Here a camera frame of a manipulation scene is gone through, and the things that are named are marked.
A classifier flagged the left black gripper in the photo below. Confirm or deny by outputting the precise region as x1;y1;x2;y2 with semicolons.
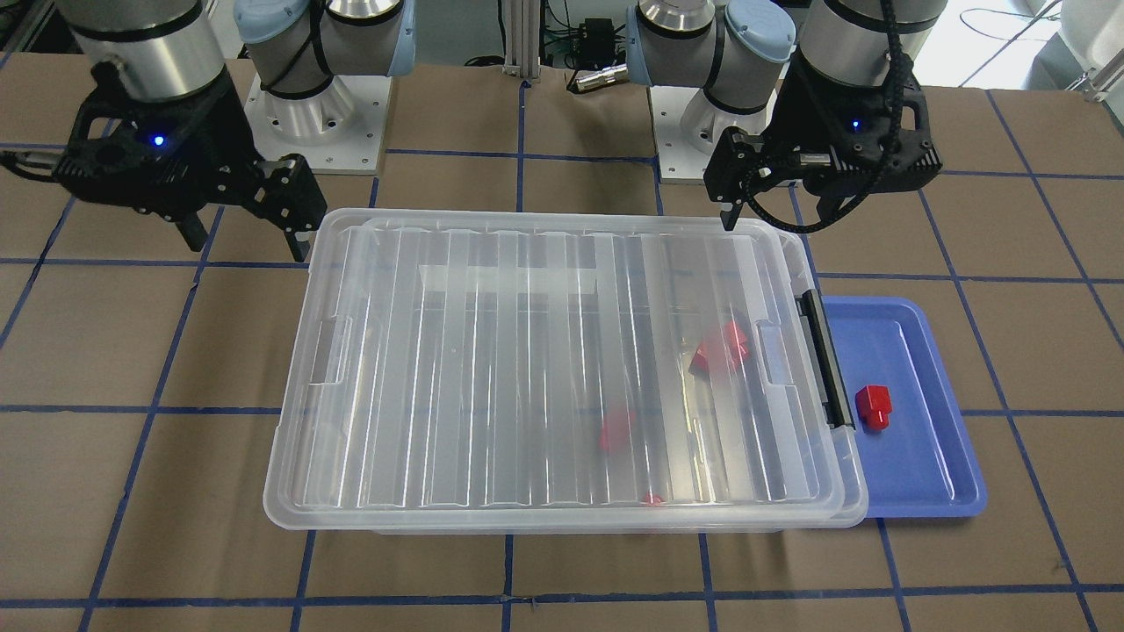
705;54;942;232

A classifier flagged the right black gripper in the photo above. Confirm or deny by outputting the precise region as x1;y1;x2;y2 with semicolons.
53;63;327;262

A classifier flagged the red block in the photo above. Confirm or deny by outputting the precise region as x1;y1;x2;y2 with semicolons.
708;320;752;365
638;493;664;507
598;406;636;455
688;341;728;377
855;383;894;432

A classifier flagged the clear plastic box lid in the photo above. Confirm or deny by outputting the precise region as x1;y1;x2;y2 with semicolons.
263;207;868;531

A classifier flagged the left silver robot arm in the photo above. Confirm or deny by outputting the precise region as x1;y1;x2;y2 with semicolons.
625;1;945;233

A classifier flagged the clear plastic storage box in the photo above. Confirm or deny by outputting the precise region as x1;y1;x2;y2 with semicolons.
263;209;870;536

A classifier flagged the blue plastic tray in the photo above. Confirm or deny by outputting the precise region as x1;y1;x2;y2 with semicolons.
824;296;988;520

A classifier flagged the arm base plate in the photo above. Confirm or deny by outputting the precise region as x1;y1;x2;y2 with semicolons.
244;75;393;177
649;85;776;186

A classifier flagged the black box latch handle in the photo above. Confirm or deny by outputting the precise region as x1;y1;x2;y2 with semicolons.
796;288;855;428

